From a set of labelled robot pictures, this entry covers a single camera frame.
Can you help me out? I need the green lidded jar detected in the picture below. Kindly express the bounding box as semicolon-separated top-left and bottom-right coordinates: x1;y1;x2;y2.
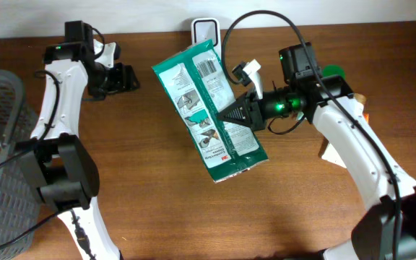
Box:
321;64;346;79

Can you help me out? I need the green 3M gloves packet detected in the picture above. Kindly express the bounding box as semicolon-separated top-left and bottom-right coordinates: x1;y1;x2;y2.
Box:
152;40;268;183

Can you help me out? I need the white cream tube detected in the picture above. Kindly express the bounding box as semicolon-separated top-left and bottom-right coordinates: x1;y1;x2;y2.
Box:
318;92;368;169

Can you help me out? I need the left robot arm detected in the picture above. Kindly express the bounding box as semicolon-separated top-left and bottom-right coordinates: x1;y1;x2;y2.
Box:
16;20;140;259

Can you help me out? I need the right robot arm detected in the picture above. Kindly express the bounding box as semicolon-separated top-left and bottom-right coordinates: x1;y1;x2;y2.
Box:
217;44;416;259

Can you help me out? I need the grey plastic mesh basket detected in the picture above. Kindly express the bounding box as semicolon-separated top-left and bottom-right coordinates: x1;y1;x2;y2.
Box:
0;70;40;245

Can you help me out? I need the black left camera cable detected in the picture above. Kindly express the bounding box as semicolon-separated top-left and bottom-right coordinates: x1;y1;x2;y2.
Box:
0;27;106;260

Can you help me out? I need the black camera cable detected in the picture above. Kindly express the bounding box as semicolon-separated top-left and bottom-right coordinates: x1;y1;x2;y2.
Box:
0;27;106;260
221;9;402;260

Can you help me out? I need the black right camera cable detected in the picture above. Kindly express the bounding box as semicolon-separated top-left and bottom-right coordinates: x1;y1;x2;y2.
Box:
221;9;402;260

